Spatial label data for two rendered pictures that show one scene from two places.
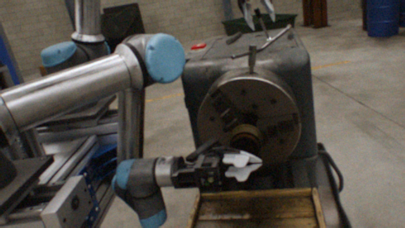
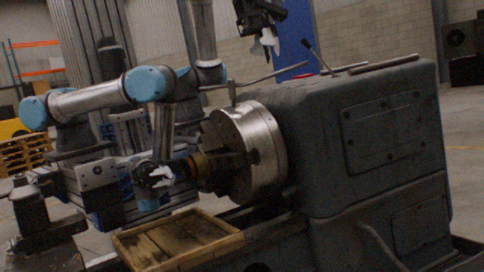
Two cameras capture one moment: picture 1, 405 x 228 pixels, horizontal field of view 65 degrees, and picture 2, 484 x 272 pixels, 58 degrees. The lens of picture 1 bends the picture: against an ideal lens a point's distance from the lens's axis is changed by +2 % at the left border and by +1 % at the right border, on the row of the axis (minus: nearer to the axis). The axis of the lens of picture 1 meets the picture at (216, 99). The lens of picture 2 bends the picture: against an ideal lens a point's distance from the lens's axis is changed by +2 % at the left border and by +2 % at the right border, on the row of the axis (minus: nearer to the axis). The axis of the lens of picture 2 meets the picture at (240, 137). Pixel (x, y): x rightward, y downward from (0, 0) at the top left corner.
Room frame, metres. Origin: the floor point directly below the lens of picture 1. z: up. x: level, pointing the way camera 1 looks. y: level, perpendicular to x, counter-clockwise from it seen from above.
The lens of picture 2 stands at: (0.11, -1.16, 1.35)
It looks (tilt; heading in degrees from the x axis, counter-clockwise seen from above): 9 degrees down; 52
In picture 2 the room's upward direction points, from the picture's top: 11 degrees counter-clockwise
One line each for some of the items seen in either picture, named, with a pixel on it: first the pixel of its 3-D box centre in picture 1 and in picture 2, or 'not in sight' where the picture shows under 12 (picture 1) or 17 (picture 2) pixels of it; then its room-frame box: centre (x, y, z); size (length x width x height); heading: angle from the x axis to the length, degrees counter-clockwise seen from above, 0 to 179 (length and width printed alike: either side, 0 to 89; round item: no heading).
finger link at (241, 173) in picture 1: (243, 173); (162, 183); (0.67, -0.03, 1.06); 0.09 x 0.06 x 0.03; 78
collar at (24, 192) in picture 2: not in sight; (23, 190); (0.34, 0.12, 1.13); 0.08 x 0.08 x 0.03
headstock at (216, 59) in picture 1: (250, 87); (335, 129); (1.33, -0.15, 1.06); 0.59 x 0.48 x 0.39; 168
